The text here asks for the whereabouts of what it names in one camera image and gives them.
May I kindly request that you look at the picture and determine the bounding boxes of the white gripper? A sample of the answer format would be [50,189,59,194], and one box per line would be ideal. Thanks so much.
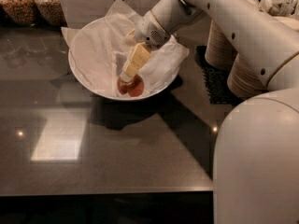
[120,11,170,83]

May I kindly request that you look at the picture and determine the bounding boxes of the red apple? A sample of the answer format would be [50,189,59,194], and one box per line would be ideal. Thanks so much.
[117,75,144,97]

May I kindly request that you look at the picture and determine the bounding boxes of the white bowl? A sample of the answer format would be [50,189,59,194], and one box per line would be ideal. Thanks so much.
[67,16,181,102]

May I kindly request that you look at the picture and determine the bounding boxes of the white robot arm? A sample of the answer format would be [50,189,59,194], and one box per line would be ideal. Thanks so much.
[134,0,299,224]

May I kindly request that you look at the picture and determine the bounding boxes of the white paper liner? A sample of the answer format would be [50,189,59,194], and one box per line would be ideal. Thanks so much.
[61,0,190,99]

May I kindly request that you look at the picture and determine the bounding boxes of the left white sign panel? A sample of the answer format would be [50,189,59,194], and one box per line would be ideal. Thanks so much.
[60,0,114,29]

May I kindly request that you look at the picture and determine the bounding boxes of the left stack paper bowls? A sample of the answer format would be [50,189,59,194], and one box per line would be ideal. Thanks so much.
[205,21,237,71]

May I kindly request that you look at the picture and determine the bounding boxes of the stack paper bowls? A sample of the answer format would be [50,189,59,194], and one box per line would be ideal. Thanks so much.
[205,21,237,71]
[227,54,267,100]

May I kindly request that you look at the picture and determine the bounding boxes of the black mesh mat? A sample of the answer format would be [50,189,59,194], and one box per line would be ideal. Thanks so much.
[195,46,242,105]

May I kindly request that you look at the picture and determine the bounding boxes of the right glass cereal jar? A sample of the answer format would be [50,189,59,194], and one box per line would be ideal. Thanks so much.
[34,0,65,26]

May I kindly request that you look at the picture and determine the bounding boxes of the glass cereal jar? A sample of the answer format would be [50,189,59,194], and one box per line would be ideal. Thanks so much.
[34,0,65,26]
[0,0,38,26]

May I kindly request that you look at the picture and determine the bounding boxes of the right stack paper bowls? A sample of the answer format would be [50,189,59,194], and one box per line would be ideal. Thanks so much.
[227,54,267,100]

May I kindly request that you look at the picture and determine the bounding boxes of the left glass cereal jar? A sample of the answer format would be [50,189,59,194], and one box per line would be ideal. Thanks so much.
[0,0,38,26]

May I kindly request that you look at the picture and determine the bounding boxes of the bag of plastic cutlery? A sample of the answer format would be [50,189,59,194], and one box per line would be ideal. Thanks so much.
[252,0,299,18]

